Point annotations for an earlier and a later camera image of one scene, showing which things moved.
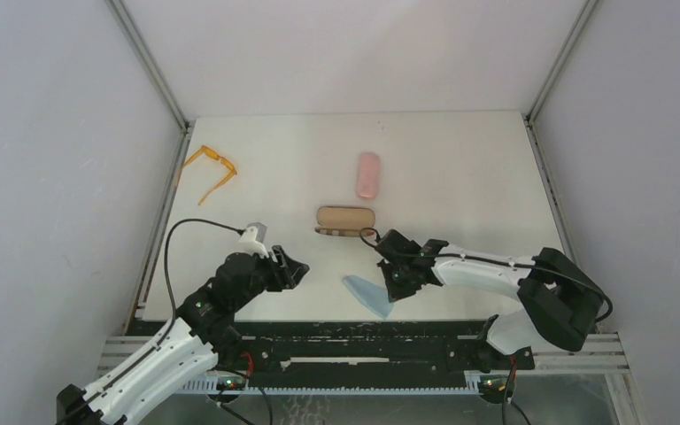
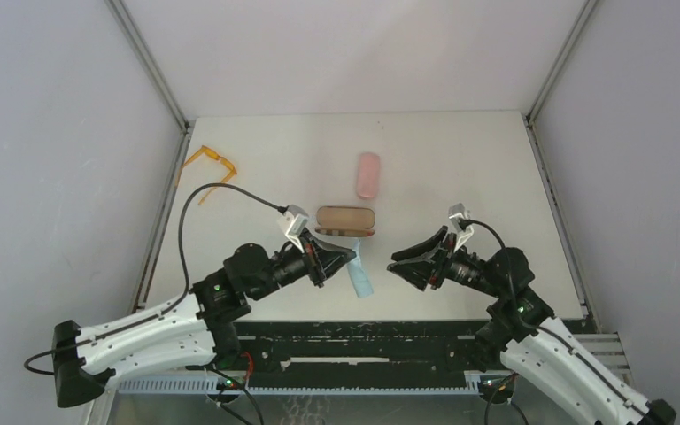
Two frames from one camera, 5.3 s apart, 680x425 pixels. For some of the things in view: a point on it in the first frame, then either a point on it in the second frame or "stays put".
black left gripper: x=280 y=267 → x=315 y=266
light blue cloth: x=373 y=297 → x=359 y=278
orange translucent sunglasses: x=210 y=152 stays put
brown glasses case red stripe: x=348 y=221 stays put
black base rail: x=360 y=353 stays put
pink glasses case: x=368 y=173 stays put
